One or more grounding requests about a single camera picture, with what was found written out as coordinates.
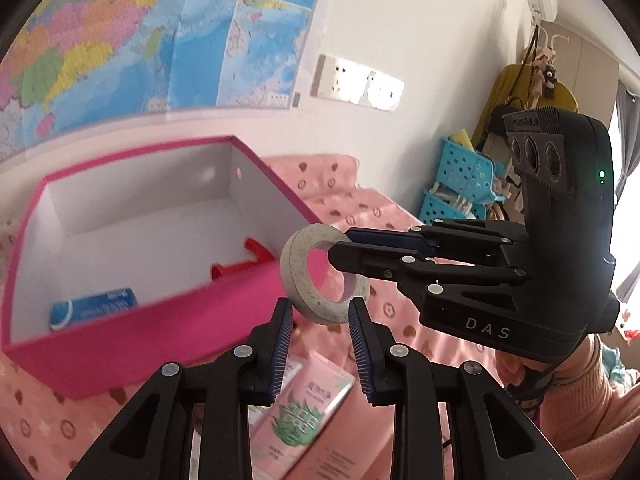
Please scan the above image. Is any blue plastic basket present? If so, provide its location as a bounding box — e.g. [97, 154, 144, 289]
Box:
[419, 188, 502, 227]
[439, 136, 507, 202]

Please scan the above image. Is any small plush toy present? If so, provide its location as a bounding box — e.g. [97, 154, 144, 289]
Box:
[532, 49, 559, 99]

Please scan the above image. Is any pink printed blanket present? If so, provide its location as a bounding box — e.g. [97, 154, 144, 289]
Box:
[0, 155, 543, 480]

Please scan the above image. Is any red plastic object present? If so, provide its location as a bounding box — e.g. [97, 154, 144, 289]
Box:
[210, 238, 276, 281]

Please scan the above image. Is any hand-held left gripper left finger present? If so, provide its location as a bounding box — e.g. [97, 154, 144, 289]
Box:
[65, 298, 301, 480]

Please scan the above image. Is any pink cardboard box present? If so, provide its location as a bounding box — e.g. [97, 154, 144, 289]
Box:
[0, 134, 329, 401]

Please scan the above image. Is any white wall socket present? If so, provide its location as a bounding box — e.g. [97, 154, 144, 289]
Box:
[349, 62, 382, 107]
[312, 54, 352, 100]
[379, 74, 405, 111]

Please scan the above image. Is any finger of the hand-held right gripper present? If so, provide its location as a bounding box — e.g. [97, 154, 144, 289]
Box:
[345, 219, 527, 264]
[327, 241, 531, 302]

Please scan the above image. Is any yellow garment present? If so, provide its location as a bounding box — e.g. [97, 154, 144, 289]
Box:
[472, 63, 581, 161]

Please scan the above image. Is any beige wardrobe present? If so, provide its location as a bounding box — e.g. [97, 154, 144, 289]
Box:
[544, 20, 622, 128]

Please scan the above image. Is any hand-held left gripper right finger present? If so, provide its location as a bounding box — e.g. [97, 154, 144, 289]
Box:
[349, 298, 576, 480]

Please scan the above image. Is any colourful wall map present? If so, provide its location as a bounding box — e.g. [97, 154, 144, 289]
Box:
[0, 0, 331, 162]

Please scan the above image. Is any grey curtain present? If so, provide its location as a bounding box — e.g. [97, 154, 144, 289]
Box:
[612, 79, 640, 202]

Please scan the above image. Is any pink tube with green print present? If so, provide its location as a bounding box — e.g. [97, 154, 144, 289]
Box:
[247, 352, 362, 480]

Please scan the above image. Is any person's right forearm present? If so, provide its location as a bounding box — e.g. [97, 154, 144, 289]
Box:
[539, 335, 640, 467]

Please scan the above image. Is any blue tube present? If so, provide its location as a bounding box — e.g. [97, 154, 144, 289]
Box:
[49, 287, 137, 331]

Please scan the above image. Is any speckled grey ring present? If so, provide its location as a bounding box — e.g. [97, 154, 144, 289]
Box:
[280, 224, 372, 325]

